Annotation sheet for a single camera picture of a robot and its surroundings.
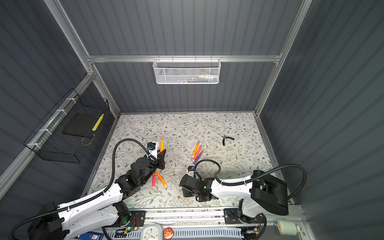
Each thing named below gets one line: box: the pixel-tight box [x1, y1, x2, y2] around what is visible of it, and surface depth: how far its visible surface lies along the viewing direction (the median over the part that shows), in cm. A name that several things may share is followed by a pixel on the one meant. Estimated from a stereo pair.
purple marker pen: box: [192, 153, 203, 166], surface depth 96 cm
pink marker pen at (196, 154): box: [192, 147, 202, 162], surface depth 98 cm
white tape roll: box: [277, 220, 298, 236], surface depth 66 cm
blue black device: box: [73, 231, 104, 240], surface depth 68 cm
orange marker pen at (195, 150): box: [192, 142, 200, 157], surface depth 101 cm
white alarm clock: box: [140, 223, 164, 240], surface depth 69 cm
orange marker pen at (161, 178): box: [155, 170, 167, 187], surface depth 88 cm
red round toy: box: [163, 227, 174, 240], surface depth 71 cm
